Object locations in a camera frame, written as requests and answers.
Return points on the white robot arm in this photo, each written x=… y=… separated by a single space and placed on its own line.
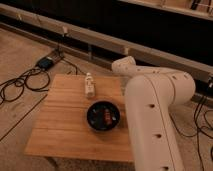
x=149 y=94

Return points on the small white bottle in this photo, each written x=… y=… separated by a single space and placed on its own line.
x=89 y=86

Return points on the red object in bowl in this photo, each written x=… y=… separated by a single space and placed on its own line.
x=107 y=116

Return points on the black bowl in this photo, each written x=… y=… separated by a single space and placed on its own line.
x=95 y=115

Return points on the black power adapter box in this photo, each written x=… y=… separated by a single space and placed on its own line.
x=45 y=63

